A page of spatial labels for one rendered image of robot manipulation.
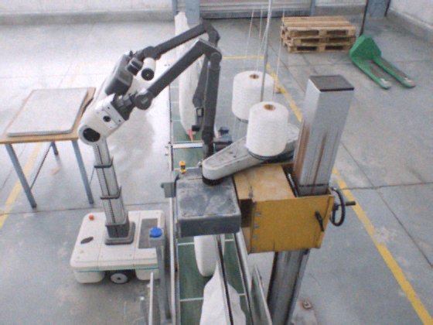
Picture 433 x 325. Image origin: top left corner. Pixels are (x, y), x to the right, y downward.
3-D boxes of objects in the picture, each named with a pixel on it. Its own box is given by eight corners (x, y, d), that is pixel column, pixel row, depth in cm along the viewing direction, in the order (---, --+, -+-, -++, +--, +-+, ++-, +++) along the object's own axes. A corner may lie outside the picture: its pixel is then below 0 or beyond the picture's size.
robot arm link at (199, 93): (212, 32, 205) (209, 29, 194) (221, 35, 204) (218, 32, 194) (194, 104, 216) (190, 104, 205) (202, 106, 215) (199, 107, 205)
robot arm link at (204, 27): (213, 17, 202) (209, 14, 193) (222, 39, 204) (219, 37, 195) (148, 50, 214) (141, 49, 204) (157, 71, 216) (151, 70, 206)
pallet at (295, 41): (279, 32, 697) (280, 24, 688) (337, 30, 707) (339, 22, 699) (291, 46, 631) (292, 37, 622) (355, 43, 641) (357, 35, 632)
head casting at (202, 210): (177, 214, 164) (172, 164, 146) (228, 210, 166) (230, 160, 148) (179, 267, 141) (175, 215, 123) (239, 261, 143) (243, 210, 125)
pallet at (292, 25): (280, 24, 689) (280, 16, 681) (339, 23, 692) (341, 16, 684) (289, 37, 624) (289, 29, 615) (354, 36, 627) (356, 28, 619)
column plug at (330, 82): (308, 77, 122) (308, 75, 122) (340, 76, 123) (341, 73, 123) (319, 91, 113) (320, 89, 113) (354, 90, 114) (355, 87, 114)
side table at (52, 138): (52, 151, 391) (32, 89, 346) (108, 147, 396) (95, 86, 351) (26, 210, 316) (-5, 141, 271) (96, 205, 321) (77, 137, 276)
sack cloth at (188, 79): (180, 113, 383) (176, 47, 340) (199, 112, 384) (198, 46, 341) (180, 135, 346) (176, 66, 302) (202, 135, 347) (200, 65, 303)
